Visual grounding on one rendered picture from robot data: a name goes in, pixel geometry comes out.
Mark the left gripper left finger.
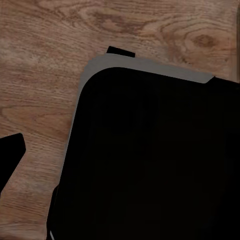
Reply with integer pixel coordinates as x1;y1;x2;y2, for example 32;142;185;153
0;133;26;193

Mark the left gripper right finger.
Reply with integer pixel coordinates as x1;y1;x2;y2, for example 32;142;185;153
224;133;240;172

